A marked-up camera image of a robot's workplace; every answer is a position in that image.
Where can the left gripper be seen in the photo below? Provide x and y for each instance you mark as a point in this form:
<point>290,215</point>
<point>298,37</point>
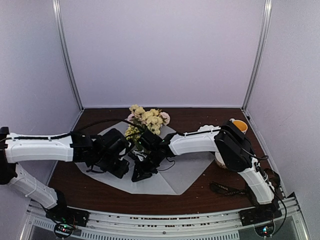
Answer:
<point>119,172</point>

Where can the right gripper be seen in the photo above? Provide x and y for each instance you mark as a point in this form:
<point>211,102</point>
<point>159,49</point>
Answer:
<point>140,168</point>

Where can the yellow fake flower bunch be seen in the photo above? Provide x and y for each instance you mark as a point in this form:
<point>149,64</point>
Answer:
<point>133,134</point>

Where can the white wrapping paper sheet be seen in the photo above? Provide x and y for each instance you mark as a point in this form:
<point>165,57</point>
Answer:
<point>176,175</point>

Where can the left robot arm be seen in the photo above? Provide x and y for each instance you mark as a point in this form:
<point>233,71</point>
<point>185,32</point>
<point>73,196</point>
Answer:
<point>105,151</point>

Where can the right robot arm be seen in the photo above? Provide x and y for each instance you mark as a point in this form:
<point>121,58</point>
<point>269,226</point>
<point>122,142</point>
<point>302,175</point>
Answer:
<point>226,142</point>

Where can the scalloped white dish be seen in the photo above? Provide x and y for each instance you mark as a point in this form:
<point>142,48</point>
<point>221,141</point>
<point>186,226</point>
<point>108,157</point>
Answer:
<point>210,128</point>

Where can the round white bowl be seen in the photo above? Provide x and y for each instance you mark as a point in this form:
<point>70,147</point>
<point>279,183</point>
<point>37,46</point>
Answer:
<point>219,160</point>

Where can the patterned mug yellow inside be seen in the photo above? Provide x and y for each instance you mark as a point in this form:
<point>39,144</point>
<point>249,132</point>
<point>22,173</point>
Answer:
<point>241,125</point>

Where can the front aluminium rail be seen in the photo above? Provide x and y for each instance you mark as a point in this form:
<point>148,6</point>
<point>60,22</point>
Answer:
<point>224,225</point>

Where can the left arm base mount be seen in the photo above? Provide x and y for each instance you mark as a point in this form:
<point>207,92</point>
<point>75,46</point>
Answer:
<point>66,219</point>

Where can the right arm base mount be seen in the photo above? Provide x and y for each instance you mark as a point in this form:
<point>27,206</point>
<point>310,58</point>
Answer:
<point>262,218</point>

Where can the left aluminium frame post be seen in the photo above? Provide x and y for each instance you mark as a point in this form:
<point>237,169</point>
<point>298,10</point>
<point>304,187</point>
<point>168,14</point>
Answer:
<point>65,53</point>

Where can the aluminium frame post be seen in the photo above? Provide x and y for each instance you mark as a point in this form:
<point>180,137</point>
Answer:
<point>264,30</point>
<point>65,53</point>

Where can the right aluminium frame post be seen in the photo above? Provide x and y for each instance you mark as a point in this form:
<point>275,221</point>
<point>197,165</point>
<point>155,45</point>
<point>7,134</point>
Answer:
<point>264,30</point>

